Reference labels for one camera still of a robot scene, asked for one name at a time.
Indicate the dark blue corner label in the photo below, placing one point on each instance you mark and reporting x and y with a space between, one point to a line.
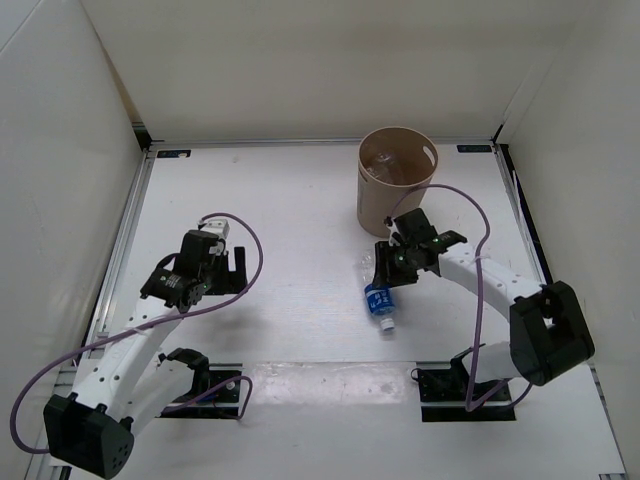
474 148

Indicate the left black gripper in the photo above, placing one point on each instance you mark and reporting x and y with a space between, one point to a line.
233 281

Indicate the clear plastic bottle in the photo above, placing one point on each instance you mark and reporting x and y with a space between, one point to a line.
383 160

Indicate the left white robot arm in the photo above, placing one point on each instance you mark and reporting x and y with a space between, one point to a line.
94 427

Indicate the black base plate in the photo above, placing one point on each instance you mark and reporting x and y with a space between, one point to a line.
223 404
442 402

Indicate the blue label plastic bottle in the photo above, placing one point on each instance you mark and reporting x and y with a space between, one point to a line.
379 302

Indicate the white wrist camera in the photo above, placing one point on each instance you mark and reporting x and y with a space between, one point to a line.
394 238
215 226

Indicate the small clear labelled bottle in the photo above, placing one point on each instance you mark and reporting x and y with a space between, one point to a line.
389 174

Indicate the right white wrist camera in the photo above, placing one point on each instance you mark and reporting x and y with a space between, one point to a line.
394 238

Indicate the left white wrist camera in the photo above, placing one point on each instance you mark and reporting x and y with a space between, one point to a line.
215 226

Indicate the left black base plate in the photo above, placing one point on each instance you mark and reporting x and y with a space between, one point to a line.
223 404

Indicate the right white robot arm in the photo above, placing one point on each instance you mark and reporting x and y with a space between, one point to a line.
548 333

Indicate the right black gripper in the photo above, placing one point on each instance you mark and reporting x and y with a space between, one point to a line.
384 270

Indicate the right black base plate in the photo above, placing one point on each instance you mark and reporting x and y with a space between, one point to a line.
442 402

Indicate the brown cylindrical bin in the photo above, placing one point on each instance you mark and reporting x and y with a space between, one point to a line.
418 158

